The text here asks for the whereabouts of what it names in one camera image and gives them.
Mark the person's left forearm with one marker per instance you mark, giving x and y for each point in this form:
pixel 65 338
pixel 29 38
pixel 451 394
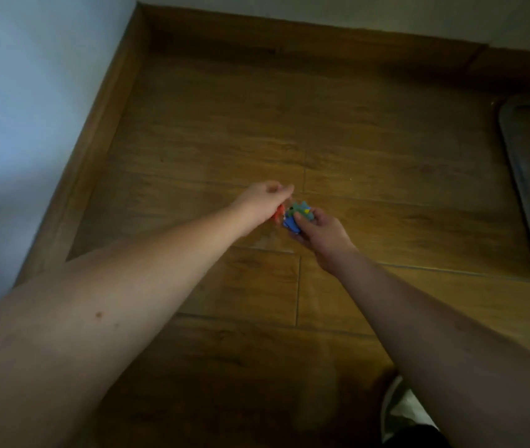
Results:
pixel 106 321

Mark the wooden baseboard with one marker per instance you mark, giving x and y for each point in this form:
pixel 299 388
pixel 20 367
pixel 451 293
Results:
pixel 87 149
pixel 339 46

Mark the white shoe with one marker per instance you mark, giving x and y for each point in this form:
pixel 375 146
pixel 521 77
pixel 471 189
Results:
pixel 404 405

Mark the person's right forearm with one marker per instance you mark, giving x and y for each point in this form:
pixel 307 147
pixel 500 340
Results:
pixel 432 345

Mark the person's left thumb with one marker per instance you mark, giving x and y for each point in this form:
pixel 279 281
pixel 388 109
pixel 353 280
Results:
pixel 279 193

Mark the person's right hand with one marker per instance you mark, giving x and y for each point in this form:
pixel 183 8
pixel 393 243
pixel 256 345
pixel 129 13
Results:
pixel 325 240

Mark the red building block piece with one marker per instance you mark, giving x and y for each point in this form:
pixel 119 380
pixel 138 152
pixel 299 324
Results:
pixel 279 213

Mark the person's right thumb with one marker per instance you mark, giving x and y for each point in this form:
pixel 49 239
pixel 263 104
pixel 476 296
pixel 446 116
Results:
pixel 303 222

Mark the person's left hand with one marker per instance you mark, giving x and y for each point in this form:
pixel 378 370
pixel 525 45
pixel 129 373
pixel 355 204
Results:
pixel 259 205

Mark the blue green building block toy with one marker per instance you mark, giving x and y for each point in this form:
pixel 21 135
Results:
pixel 295 215

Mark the black trouser leg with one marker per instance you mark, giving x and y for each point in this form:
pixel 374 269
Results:
pixel 416 437

